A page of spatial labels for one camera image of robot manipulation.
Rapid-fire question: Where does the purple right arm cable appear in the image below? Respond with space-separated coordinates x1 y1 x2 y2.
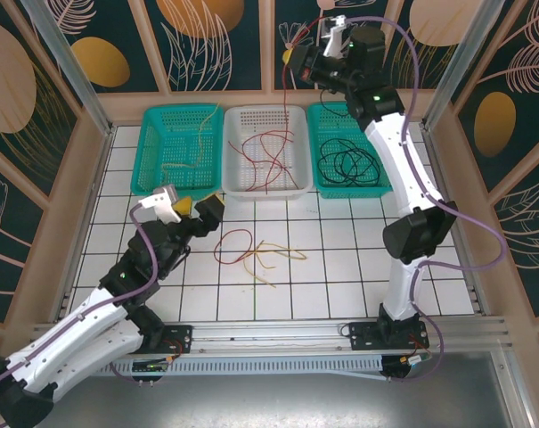
347 15 509 383

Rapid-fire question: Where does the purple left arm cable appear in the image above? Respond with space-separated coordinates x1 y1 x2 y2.
0 205 159 428

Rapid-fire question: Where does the white slotted cable duct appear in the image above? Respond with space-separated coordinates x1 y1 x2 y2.
109 355 388 379

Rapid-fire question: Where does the black controller board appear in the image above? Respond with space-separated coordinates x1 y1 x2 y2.
132 359 172 375
382 354 433 380

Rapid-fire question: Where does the brushed metal panel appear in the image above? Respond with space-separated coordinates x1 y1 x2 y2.
5 351 537 428

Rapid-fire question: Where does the thin black gripper wire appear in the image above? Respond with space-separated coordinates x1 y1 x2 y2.
164 243 192 273
319 86 355 119

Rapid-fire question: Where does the black cable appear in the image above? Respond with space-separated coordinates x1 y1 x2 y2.
317 138 363 184
335 149 383 185
321 149 378 187

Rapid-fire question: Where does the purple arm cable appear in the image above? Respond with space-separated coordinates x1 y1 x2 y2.
0 205 159 428
347 15 509 383

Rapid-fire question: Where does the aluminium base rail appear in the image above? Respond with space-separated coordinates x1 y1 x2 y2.
32 317 513 358

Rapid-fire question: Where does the aluminium frame post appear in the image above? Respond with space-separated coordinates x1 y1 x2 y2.
421 0 527 131
19 0 115 135

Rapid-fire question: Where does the white plastic basket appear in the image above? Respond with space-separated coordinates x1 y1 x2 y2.
222 105 315 202

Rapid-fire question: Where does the aluminium side rail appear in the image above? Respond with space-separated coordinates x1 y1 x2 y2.
50 127 117 322
421 127 486 320

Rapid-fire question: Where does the red cable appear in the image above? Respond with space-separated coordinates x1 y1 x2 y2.
227 128 296 162
213 228 257 268
282 16 331 144
249 133 293 196
258 133 298 193

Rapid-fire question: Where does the teal plastic basket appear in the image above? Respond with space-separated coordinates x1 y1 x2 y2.
130 103 225 197
305 101 395 201

